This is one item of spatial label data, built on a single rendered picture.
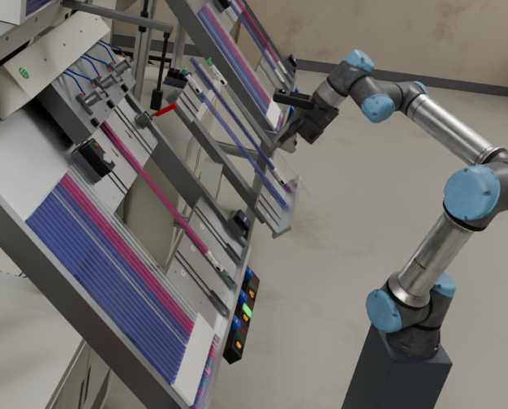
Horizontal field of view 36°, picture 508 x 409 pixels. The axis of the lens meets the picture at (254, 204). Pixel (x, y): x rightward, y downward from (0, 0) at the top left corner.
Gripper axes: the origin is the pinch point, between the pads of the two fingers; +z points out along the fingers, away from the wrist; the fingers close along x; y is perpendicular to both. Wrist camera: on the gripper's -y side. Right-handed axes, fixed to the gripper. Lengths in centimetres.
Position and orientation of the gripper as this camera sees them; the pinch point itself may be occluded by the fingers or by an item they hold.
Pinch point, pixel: (272, 145)
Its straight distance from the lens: 215.6
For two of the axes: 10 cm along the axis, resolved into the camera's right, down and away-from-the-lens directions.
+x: 1.3, -4.6, 8.8
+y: 7.7, 6.1, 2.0
